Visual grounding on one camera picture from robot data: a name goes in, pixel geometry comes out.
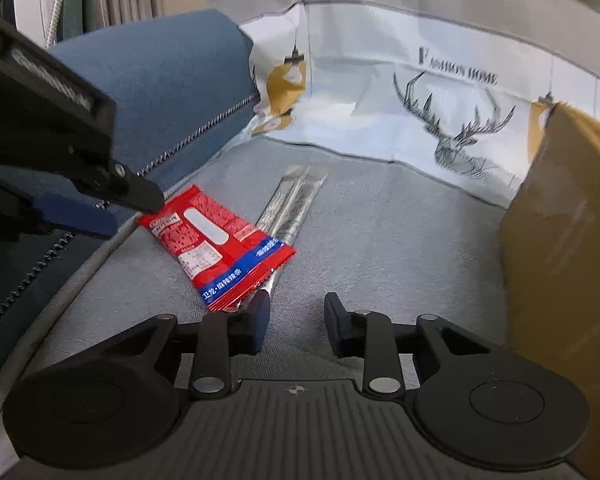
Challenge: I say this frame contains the brown cardboard box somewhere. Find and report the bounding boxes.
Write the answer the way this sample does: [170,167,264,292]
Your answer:
[500,104,600,479]

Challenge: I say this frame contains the grey deer-print sofa cover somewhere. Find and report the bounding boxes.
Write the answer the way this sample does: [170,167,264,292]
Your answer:
[0,0,600,479]

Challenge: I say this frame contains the red blue spicy snack packet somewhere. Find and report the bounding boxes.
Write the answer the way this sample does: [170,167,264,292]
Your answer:
[140,185,296,312]

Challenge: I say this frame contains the silver stick packet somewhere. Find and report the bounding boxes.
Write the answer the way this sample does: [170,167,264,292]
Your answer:
[239,164,330,313]

